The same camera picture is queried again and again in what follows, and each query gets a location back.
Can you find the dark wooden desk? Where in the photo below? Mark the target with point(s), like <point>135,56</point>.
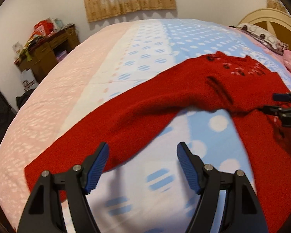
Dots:
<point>43,53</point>

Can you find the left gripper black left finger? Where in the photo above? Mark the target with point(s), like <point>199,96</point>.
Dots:
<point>43,211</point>

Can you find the white paper shopping bag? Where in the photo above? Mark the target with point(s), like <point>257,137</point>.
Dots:
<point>28,80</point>

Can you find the blue polka dot bed sheet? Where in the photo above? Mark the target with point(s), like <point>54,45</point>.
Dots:
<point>111,61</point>

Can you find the red gift bag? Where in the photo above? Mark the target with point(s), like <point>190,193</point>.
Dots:
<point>43,28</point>

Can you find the cream wooden headboard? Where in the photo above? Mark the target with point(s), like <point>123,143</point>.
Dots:
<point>274,21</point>

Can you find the patterned white pillow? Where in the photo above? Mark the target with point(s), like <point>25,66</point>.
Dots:
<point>264,37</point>

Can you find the beige side window curtain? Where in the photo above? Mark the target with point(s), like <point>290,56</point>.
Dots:
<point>277,5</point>

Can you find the red knitted sweater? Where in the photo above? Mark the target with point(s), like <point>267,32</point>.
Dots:
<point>212,103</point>

